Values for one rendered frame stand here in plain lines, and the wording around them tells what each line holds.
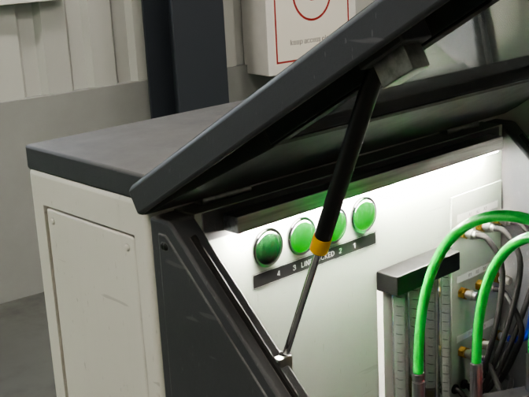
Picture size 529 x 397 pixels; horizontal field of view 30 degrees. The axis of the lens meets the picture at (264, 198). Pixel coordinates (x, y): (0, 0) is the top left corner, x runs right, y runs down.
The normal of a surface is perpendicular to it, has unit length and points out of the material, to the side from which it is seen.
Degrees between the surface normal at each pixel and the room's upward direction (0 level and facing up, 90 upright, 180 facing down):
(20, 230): 90
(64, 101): 90
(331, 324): 90
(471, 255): 90
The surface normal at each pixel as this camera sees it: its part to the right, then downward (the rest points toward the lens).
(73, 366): -0.74, 0.22
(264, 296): 0.67, 0.17
